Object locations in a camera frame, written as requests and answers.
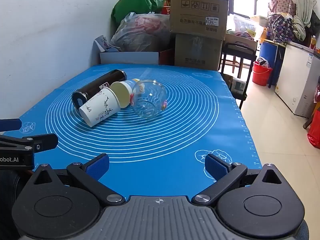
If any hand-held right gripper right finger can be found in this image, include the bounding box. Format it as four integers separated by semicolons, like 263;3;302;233
191;154;293;205

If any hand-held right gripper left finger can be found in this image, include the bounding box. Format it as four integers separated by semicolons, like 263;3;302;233
24;153;126;207

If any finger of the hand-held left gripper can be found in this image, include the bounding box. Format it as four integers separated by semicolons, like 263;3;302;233
0;118;22;132
0;133;59;153

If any white ink-print paper cup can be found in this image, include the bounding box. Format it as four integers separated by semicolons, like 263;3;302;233
79;87;121;127

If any white blue paper cup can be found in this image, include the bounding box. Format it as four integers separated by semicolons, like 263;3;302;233
110;79;141;109

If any clear glass cup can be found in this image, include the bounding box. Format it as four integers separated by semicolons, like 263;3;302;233
130;79;167;118

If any blue silicone baking mat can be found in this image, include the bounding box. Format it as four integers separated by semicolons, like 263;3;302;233
11;64;263;205

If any dark brown thermos bottle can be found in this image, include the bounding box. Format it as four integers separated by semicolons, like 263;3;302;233
72;69;127;110

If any white small appliance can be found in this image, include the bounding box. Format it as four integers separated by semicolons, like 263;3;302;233
231;77;248;94

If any red plastic bucket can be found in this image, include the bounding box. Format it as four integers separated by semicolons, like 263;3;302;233
252;61;273;87

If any red plastic bag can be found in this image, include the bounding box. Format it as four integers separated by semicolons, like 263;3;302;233
307;104;320;151

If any white open box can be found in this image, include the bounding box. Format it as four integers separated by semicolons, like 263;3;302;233
99;51;160;66

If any small cardboard box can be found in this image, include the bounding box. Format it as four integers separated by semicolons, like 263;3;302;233
174;33;224;71

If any black metal rack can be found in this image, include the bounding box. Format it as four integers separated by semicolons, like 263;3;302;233
218;42;258;110

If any printed white paper bag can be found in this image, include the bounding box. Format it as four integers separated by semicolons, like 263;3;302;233
94;35;121;53

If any white chest freezer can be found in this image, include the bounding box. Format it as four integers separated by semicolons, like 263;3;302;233
274;41;320;118

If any red box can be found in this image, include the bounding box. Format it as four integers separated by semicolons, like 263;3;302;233
158;48;175;66

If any blue plastic barrel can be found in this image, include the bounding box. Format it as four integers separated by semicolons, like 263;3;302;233
258;41;279;86

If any flat cardboard box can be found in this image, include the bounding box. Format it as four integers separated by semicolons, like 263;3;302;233
225;33;258;52

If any clear plastic bag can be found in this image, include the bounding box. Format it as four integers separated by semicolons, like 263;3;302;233
110;12;172;53

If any dark floral bag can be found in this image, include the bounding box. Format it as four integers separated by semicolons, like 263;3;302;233
267;14;294;43

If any large cardboard box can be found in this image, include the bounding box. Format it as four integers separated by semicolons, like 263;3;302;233
170;0;229;41

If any green plastic bag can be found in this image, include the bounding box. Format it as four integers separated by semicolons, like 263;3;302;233
111;0;167;27

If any pink checked bag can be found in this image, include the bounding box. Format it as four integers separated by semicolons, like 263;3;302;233
268;0;295;17

